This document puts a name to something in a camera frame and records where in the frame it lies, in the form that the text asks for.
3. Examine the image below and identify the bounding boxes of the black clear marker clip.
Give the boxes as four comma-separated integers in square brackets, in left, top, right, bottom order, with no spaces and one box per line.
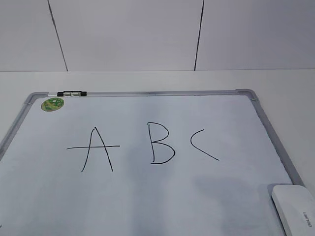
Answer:
[57,91,87,97]

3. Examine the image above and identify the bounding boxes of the round green sticker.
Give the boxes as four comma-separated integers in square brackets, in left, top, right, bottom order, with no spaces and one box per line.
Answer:
[41,97,64,112]

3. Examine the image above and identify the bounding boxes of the white board eraser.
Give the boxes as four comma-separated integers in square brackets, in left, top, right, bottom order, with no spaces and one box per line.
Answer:
[272,185,315,236]

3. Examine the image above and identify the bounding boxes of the white board with grey frame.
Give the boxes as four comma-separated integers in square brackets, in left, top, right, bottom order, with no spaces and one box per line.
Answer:
[0,89,305,236]

